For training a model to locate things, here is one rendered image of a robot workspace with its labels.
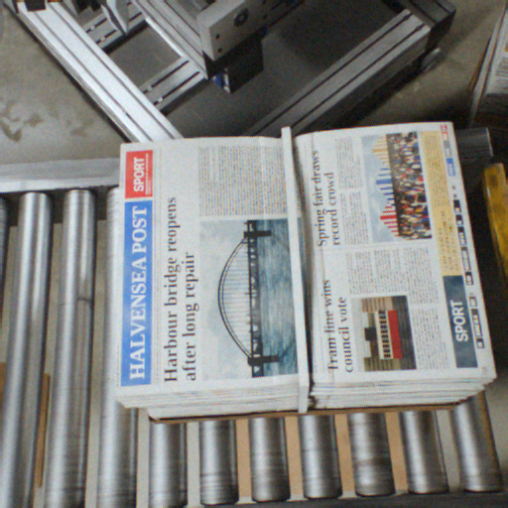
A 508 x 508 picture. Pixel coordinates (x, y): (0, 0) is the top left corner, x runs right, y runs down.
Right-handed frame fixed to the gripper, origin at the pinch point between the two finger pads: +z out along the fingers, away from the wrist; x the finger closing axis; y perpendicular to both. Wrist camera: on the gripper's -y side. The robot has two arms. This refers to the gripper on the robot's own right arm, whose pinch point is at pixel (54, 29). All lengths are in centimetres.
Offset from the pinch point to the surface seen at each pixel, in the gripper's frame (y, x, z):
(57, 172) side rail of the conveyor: 45.0, 6.2, -14.0
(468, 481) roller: 40, -37, 42
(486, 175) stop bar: 35, -52, 4
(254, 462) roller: 43, -12, 34
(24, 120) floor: 128, 21, -83
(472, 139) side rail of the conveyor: 37, -54, -2
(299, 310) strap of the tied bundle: 17.5, -17.4, 23.0
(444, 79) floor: 111, -98, -62
